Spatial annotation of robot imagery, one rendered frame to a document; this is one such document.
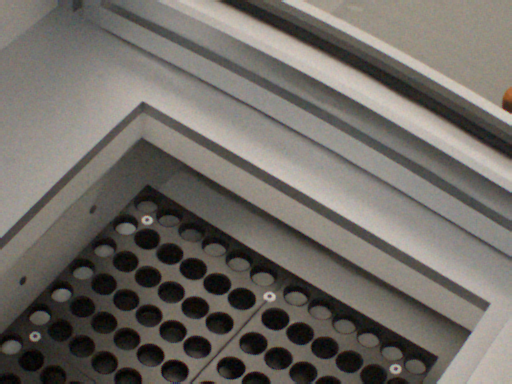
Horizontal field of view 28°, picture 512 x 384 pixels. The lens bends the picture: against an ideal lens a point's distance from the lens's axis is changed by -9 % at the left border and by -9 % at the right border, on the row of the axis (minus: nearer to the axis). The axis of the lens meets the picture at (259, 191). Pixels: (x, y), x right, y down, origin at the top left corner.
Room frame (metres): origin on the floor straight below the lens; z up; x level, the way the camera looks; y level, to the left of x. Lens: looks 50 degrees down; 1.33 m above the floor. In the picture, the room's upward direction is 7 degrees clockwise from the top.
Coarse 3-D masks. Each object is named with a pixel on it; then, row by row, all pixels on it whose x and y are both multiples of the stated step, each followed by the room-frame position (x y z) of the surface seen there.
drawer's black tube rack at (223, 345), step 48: (96, 240) 0.32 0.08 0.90; (144, 240) 0.33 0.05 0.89; (48, 288) 0.28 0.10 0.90; (96, 288) 0.31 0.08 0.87; (144, 288) 0.29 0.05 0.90; (192, 288) 0.30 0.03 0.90; (240, 288) 0.30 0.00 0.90; (0, 336) 0.25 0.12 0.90; (48, 336) 0.26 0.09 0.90; (96, 336) 0.26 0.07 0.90; (144, 336) 0.27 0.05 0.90; (192, 336) 0.27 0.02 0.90; (240, 336) 0.27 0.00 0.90; (288, 336) 0.29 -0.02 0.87; (336, 336) 0.28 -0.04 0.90
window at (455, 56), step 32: (256, 0) 0.40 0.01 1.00; (288, 0) 0.39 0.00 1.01; (320, 0) 0.38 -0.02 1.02; (352, 0) 0.37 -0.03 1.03; (384, 0) 0.37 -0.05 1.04; (416, 0) 0.36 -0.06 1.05; (448, 0) 0.35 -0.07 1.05; (480, 0) 0.34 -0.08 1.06; (352, 32) 0.37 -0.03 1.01; (384, 32) 0.36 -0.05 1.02; (416, 32) 0.36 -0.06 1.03; (448, 32) 0.35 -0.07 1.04; (480, 32) 0.34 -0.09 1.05; (384, 64) 0.36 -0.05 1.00; (416, 64) 0.36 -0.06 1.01; (448, 64) 0.35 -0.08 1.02; (480, 64) 0.34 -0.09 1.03; (448, 96) 0.35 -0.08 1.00; (480, 96) 0.34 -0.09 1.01
